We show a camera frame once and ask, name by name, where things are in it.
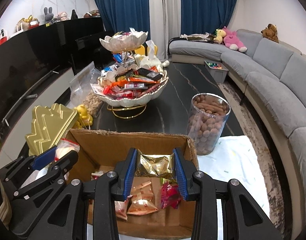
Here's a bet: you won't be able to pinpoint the brown cardboard box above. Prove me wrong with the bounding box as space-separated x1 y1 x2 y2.
66 129 198 239

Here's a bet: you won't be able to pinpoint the orange snack packet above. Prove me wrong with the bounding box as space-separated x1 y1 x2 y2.
127 181 158 216

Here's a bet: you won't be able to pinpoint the black television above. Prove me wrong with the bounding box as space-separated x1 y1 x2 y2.
0 27 65 124

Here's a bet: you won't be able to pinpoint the brown teddy bear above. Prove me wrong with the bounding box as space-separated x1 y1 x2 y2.
261 24 279 43

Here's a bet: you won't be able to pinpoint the pink plush toy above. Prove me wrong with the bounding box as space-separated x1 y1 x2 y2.
223 27 247 53

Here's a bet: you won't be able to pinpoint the bag of nuts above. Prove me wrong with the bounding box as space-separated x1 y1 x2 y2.
82 91 103 118

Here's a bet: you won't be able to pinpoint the grey storage bin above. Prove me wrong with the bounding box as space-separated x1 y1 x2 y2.
204 61 229 83

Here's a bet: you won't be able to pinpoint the two tier snack bowl stand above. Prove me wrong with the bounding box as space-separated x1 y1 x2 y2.
91 28 170 119

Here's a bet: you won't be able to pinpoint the grey rabbit plush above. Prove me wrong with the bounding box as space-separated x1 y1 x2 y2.
43 7 54 23

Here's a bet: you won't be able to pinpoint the yellow duck toy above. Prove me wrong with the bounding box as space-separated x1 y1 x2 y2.
74 104 93 128

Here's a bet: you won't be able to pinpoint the clear jar of nuts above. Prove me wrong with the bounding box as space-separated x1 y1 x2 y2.
187 93 231 155

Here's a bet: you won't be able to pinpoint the yellow plush toy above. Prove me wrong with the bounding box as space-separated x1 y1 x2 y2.
213 29 226 44

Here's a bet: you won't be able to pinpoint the red crinkled snack packet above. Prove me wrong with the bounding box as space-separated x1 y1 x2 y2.
161 181 181 209

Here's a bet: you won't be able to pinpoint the tv console cabinet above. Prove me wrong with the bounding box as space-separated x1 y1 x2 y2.
0 68 74 168

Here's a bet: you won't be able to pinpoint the gold lid candy container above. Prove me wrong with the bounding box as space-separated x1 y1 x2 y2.
25 103 79 155

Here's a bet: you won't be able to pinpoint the red white candy packet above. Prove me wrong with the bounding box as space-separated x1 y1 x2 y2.
114 198 129 221

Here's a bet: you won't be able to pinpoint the clear zip bag with cookie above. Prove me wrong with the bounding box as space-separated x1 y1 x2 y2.
20 139 80 188

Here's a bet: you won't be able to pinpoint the gold foil candy packet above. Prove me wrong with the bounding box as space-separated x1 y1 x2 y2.
135 152 175 180

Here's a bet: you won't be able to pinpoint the grey sectional sofa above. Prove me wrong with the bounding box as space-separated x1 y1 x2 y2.
169 29 306 229

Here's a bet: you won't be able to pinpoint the blue curtains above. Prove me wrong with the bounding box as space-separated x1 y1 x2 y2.
94 0 237 42

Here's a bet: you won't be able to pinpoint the light blue tablecloth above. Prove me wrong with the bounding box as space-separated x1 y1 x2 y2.
86 135 271 240

